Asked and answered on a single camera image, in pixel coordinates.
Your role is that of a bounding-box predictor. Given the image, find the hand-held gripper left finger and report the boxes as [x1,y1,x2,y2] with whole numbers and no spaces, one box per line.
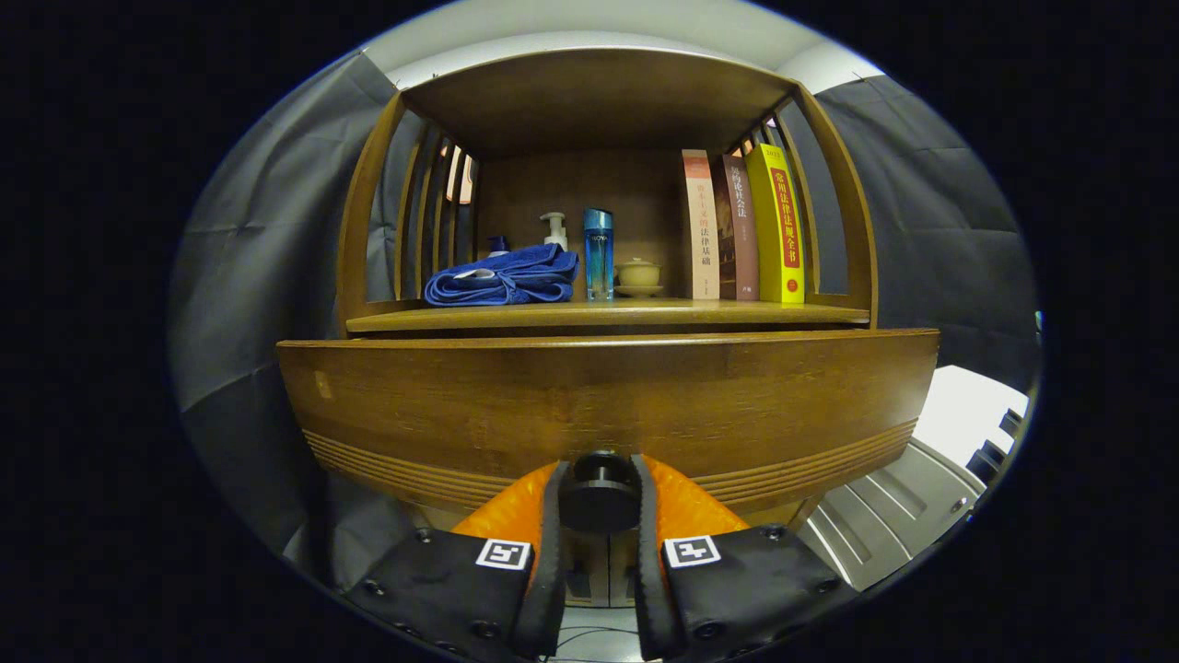
[343,459,570,662]

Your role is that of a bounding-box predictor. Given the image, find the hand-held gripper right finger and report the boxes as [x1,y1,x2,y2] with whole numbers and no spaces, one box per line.
[629,453,862,662]

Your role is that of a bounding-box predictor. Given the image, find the wooden cabinet door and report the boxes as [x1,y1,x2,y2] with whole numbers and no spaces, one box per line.
[599,534,638,609]
[564,534,599,607]

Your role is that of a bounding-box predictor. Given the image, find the wooden countertop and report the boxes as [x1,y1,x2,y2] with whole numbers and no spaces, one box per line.
[345,297,871,334]

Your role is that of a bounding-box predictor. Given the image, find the wooden cabinet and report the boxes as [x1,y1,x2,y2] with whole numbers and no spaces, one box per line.
[334,46,878,609]

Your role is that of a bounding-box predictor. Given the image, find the folded blue towel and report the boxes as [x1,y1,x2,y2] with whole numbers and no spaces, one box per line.
[424,243,581,307]

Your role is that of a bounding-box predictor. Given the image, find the beige lidded teacup with saucer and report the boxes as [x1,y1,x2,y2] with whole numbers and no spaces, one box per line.
[614,258,664,298]

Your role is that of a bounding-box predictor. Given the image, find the tall blue glass bottle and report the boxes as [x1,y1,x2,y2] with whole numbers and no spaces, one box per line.
[582,207,615,303]

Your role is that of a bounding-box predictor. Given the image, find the brown book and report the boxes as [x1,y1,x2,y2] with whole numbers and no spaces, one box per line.
[714,154,761,302]

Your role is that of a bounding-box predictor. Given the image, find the beige book with orange band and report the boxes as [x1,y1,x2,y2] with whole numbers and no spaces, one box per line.
[682,149,721,301]

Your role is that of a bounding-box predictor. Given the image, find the white table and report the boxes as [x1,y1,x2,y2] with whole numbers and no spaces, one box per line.
[797,366,1031,592]

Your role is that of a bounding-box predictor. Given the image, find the yellow book with red label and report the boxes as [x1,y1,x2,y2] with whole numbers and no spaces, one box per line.
[744,143,807,305]

